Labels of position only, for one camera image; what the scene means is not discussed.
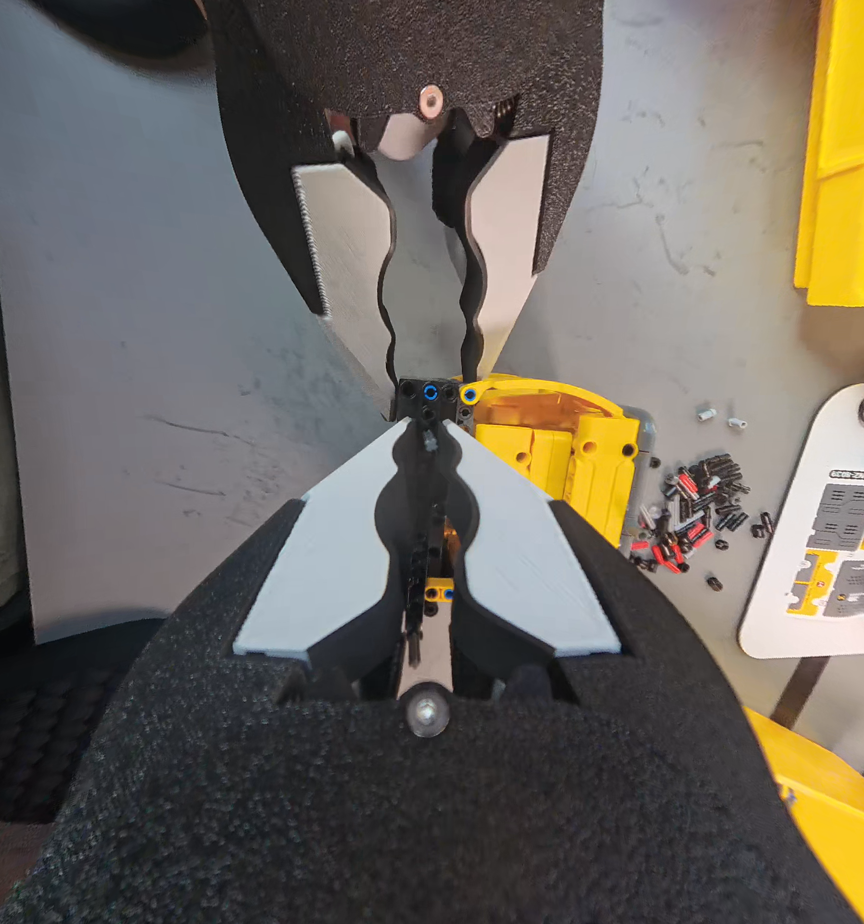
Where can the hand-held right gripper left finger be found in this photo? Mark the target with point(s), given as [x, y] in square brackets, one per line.
[316, 577]

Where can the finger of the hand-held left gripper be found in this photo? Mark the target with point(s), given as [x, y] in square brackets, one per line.
[511, 231]
[345, 252]

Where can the yellow grey sticker sheet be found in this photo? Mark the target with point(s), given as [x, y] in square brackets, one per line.
[843, 520]

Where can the white book stand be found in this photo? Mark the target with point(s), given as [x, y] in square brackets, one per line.
[778, 628]

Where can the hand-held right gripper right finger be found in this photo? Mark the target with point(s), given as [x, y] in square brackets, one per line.
[540, 577]

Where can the yellow black lego model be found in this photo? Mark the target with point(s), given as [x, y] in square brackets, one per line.
[598, 462]

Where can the pile of black red pins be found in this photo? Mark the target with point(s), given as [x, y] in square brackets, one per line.
[692, 505]

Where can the yellow parts bin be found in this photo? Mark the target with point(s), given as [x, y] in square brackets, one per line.
[850, 180]
[836, 830]

